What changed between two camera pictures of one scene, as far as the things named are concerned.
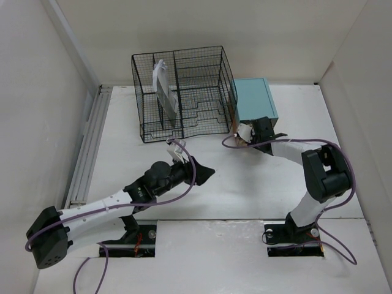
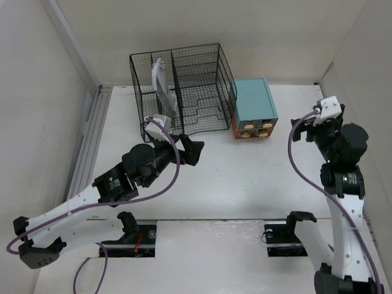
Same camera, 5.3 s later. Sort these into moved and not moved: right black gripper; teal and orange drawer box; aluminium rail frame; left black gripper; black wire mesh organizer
Moved: right black gripper; left black gripper
Not moved: aluminium rail frame; teal and orange drawer box; black wire mesh organizer
